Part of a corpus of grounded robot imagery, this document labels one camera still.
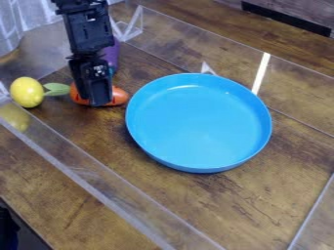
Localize white patterned curtain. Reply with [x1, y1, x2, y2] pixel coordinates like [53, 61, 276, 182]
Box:
[0, 0, 120, 57]

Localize black bar in background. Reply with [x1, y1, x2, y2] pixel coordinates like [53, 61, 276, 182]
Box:
[241, 1, 332, 37]

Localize orange toy carrot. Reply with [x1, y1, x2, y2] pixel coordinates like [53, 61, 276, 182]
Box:
[42, 83, 129, 106]

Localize yellow toy lemon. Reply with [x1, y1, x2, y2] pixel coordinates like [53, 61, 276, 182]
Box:
[9, 77, 44, 108]

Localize purple toy eggplant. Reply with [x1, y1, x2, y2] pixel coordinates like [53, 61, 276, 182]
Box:
[102, 40, 120, 72]

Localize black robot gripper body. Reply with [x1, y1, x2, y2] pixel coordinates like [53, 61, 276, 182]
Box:
[50, 0, 114, 60]

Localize blue round plate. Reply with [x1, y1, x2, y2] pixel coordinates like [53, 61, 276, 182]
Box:
[125, 73, 272, 173]

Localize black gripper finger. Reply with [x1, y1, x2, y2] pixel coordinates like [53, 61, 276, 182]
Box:
[78, 59, 112, 106]
[68, 59, 88, 100]

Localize clear acrylic enclosure wall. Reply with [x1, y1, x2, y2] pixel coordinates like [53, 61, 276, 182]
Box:
[0, 0, 334, 250]

